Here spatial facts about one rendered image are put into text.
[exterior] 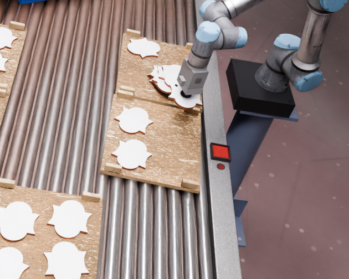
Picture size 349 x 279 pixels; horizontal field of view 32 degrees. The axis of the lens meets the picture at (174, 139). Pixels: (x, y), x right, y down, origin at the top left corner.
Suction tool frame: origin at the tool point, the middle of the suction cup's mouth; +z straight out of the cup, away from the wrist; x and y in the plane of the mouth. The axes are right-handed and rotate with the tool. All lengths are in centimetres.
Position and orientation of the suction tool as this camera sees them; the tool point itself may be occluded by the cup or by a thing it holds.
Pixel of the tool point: (185, 96)
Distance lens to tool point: 227.4
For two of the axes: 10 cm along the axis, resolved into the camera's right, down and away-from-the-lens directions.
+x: 8.9, -1.0, 4.5
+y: 3.8, 7.1, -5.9
